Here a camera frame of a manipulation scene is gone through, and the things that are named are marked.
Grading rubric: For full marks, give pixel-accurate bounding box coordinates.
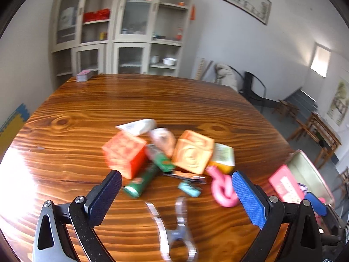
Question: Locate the white bowl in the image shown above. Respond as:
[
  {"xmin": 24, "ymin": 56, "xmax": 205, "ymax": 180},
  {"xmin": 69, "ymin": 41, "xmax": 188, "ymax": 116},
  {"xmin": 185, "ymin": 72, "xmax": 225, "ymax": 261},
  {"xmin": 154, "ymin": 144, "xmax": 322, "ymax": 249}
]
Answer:
[{"xmin": 163, "ymin": 57, "xmax": 177, "ymax": 66}]

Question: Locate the white green toothpaste tube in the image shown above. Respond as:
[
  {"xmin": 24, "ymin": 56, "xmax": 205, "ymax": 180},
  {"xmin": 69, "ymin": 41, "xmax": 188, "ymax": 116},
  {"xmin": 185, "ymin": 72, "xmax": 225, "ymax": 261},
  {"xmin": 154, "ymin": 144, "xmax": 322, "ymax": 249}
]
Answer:
[{"xmin": 145, "ymin": 144, "xmax": 175, "ymax": 173}]

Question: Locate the yellow green carton box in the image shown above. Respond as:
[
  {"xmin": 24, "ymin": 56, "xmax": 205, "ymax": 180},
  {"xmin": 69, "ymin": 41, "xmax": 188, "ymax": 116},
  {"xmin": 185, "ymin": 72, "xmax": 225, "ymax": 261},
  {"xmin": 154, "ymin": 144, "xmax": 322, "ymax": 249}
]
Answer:
[{"xmin": 209, "ymin": 143, "xmax": 235, "ymax": 174}]

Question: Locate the teal binder clip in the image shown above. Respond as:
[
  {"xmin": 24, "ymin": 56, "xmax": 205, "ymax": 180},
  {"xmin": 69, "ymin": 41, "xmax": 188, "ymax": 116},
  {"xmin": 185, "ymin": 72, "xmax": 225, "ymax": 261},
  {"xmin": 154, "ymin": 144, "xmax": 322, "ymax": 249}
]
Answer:
[{"xmin": 178, "ymin": 181, "xmax": 201, "ymax": 198}]

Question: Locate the wooden stool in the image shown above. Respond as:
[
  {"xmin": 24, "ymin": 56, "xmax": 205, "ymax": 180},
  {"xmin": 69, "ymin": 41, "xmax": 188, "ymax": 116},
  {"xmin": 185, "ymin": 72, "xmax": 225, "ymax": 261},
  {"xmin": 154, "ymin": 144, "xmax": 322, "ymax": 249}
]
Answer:
[{"xmin": 272, "ymin": 100, "xmax": 299, "ymax": 123}]

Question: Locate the grey display cabinet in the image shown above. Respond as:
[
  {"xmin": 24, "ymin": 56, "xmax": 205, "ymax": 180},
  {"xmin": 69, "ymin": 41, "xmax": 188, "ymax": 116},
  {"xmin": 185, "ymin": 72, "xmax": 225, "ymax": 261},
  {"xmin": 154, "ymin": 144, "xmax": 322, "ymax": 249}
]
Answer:
[{"xmin": 49, "ymin": 0, "xmax": 193, "ymax": 88}]

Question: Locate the leopard print plush toy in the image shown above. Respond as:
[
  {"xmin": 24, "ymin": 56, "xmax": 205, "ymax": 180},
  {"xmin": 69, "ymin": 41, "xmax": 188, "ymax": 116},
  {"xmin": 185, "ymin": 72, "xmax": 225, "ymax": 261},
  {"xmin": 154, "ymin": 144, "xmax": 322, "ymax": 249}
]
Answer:
[{"xmin": 298, "ymin": 183, "xmax": 308, "ymax": 197}]

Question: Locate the metal nail clipper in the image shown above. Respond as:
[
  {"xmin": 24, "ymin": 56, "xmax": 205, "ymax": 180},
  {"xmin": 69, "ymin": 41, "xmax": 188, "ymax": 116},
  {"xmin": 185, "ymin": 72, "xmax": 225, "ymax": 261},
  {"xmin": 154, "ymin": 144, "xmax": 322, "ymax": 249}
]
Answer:
[{"xmin": 162, "ymin": 170, "xmax": 207, "ymax": 184}]

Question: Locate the light orange toy cube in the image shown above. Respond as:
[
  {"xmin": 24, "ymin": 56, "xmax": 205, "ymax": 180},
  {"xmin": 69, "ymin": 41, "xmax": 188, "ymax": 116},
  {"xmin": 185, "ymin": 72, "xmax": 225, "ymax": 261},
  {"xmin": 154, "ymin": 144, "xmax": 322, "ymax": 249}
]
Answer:
[{"xmin": 171, "ymin": 130, "xmax": 215, "ymax": 174}]

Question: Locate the red tin box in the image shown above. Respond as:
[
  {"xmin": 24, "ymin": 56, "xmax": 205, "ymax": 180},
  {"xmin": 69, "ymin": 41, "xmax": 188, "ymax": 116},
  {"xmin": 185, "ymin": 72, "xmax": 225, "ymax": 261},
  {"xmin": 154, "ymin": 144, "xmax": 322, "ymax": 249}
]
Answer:
[{"xmin": 269, "ymin": 150, "xmax": 335, "ymax": 206}]

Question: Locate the wooden chair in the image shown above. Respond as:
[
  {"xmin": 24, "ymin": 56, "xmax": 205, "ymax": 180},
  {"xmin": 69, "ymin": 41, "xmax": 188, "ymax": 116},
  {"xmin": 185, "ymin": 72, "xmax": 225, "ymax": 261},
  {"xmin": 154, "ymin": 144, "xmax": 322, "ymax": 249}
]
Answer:
[{"xmin": 287, "ymin": 112, "xmax": 342, "ymax": 169}]

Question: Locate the red-orange toy cube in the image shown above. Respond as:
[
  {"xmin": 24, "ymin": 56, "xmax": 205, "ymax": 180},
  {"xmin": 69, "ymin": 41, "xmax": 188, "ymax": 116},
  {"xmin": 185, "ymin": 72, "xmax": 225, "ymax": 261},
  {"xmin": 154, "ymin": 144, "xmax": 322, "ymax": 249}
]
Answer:
[{"xmin": 102, "ymin": 131, "xmax": 147, "ymax": 179}]

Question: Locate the black metal chair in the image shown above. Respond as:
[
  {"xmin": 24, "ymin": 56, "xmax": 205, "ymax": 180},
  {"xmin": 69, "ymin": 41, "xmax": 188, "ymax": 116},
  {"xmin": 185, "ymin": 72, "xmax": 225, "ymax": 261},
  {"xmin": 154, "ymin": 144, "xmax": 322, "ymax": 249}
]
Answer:
[{"xmin": 240, "ymin": 71, "xmax": 267, "ymax": 114}]

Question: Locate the white cream tube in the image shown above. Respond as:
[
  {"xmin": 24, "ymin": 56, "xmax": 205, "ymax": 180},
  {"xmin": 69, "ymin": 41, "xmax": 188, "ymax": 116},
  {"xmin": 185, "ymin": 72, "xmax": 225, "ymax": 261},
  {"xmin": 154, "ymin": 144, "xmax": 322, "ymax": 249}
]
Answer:
[{"xmin": 116, "ymin": 118, "xmax": 157, "ymax": 136}]

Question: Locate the bagged gauze roll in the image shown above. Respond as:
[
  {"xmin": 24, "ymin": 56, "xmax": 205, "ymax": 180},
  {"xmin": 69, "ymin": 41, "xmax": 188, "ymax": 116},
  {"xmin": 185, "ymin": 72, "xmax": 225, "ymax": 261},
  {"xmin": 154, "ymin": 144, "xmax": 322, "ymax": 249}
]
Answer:
[{"xmin": 149, "ymin": 128, "xmax": 176, "ymax": 158}]

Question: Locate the metal spring clamp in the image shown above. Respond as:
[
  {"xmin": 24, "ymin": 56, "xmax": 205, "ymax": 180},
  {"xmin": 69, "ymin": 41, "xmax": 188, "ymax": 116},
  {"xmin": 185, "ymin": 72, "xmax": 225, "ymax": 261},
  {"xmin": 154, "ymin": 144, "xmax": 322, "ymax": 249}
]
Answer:
[{"xmin": 145, "ymin": 196, "xmax": 198, "ymax": 261}]

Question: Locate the chair with grey coat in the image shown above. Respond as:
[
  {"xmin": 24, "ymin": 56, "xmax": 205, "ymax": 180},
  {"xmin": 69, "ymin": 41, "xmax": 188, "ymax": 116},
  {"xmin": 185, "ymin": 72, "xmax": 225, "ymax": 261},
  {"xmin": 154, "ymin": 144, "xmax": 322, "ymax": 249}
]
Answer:
[{"xmin": 214, "ymin": 63, "xmax": 244, "ymax": 92}]

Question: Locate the purple card deck box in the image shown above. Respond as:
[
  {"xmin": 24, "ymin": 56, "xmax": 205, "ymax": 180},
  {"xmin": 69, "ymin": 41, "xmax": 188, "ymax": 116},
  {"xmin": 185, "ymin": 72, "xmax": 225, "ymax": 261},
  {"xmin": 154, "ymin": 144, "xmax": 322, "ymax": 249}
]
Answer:
[{"xmin": 76, "ymin": 69, "xmax": 95, "ymax": 82}]

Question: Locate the pink knotted foam toy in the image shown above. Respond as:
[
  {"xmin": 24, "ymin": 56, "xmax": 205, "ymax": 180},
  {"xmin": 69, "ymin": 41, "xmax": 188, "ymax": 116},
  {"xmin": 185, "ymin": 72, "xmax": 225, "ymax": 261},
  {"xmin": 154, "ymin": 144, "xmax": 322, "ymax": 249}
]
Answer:
[{"xmin": 206, "ymin": 166, "xmax": 239, "ymax": 208}]

